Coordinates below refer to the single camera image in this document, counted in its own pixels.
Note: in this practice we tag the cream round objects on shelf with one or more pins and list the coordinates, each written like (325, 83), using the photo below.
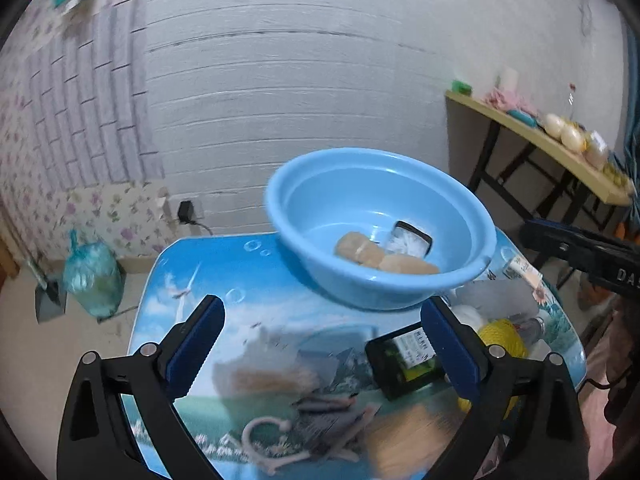
(565, 132)

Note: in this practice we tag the beige bread pieces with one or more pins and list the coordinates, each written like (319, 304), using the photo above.
(357, 248)

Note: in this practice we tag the pink cloth on shelf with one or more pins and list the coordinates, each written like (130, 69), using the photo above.
(505, 100)

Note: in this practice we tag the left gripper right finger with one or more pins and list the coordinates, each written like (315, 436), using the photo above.
(534, 403)

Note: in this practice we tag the Face tissue pack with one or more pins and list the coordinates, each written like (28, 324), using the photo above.
(520, 267)

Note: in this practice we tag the green small box on shelf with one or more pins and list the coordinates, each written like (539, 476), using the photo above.
(461, 87)

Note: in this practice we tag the green knotted trash bag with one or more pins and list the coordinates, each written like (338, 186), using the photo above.
(93, 276)

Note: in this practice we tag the blue plastic basin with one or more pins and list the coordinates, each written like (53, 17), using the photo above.
(315, 199)

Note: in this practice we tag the white plastic hook hanger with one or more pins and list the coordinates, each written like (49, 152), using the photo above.
(269, 443)

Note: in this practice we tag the cotton swab plastic bag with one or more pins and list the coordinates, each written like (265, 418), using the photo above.
(273, 363)

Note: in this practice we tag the crumpled snack wrapper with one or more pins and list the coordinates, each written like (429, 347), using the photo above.
(325, 425)

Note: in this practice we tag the black green packaged box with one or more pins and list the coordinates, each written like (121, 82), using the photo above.
(403, 361)

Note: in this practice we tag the yellow mesh bag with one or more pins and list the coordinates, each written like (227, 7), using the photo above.
(503, 333)

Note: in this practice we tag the grey metal dustpan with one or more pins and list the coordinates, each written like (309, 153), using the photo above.
(50, 298)

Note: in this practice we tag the translucent plastic storage case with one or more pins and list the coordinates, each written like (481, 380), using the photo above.
(511, 299)

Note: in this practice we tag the black wall charger plug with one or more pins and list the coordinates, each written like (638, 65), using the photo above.
(186, 212)

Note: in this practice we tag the clear box of toothpicks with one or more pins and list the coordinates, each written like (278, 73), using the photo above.
(410, 441)

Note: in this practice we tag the black white packet in basin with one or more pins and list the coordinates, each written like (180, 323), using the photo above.
(406, 239)

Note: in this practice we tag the wooden side table black legs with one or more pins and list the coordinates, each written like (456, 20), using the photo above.
(588, 191)

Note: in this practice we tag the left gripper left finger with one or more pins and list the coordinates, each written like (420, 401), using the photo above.
(96, 441)

